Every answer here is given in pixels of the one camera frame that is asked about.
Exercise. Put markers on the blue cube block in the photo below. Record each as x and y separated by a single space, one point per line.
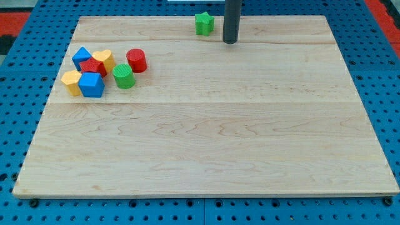
91 85

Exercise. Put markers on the light wooden board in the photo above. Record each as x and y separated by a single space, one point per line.
275 115

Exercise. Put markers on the red cylinder block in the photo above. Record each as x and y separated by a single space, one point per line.
137 60

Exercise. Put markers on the green cylinder block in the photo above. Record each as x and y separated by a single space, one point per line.
123 76

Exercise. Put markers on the green star block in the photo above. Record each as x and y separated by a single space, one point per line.
204 24

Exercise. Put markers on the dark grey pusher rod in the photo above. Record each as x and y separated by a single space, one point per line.
231 22

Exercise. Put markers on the yellow heart block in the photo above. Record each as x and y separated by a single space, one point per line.
106 57

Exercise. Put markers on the red star block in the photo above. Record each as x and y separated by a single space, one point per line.
93 66

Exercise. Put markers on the blue triangular block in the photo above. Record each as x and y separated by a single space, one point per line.
81 55

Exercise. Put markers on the yellow hexagon block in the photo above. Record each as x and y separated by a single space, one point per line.
70 79

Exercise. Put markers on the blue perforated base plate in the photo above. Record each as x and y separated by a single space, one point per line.
30 68

